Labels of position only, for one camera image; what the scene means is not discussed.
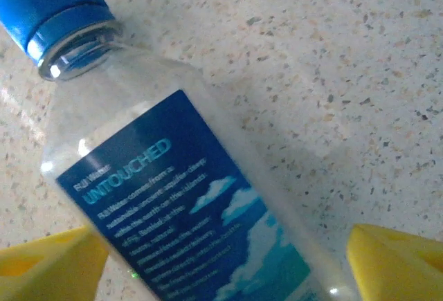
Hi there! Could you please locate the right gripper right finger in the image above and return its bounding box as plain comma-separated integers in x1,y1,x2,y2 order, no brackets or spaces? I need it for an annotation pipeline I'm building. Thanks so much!
345,224,443,301

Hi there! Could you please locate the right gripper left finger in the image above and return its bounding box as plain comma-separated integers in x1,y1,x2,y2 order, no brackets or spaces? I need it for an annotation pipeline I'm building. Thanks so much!
0,225,110,301

